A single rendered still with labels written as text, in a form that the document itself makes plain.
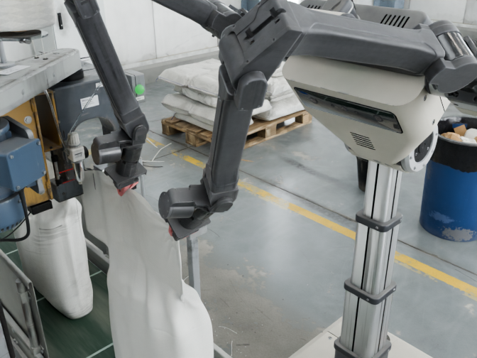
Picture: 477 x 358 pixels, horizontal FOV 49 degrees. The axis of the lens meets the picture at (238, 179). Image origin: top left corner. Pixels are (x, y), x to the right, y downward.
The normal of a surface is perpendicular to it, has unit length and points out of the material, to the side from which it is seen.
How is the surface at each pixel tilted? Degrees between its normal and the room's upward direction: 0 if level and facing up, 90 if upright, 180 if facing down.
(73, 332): 0
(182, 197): 37
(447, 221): 93
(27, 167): 90
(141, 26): 90
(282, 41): 125
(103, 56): 105
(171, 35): 90
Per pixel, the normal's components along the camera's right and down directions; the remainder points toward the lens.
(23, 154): 0.93, 0.15
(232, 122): 0.23, 0.86
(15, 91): 0.99, 0.06
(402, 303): 0.00, -0.90
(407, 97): -0.47, -0.49
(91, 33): 0.52, 0.59
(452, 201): -0.51, 0.43
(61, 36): 0.69, 0.31
